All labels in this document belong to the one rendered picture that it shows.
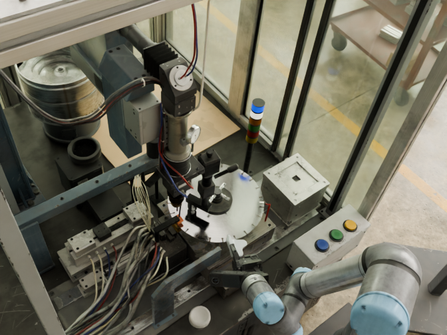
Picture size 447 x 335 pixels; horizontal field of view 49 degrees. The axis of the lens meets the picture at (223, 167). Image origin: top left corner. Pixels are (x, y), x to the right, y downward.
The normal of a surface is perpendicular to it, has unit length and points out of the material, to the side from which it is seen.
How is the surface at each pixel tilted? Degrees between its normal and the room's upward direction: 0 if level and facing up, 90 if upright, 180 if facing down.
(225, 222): 0
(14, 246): 90
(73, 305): 0
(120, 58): 0
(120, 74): 59
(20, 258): 90
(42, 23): 90
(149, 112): 90
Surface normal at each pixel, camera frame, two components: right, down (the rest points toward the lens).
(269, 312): 0.27, 0.28
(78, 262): 0.61, 0.65
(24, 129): 0.08, -0.63
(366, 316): -0.46, 0.58
